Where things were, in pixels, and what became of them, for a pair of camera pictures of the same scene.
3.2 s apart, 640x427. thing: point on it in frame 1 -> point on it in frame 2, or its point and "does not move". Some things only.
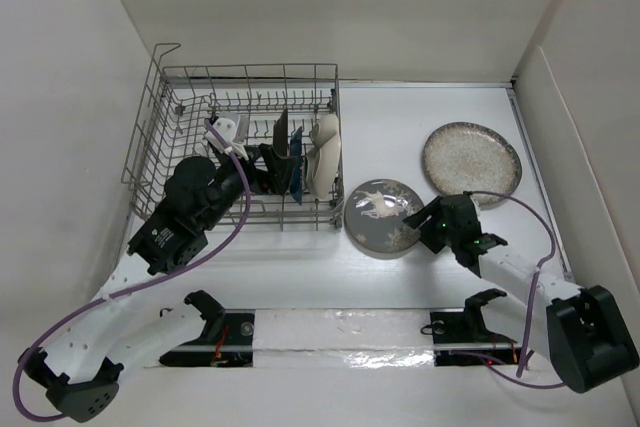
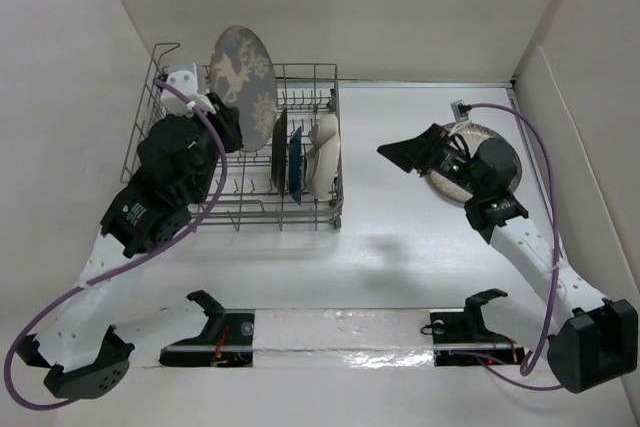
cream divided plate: [322, 168] does not move
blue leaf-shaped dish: [296, 164] does not move
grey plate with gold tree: [373, 218] -> [243, 75]
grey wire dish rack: [278, 124] does not move
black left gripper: [277, 168] -> [228, 118]
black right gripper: [426, 236] -> [414, 153]
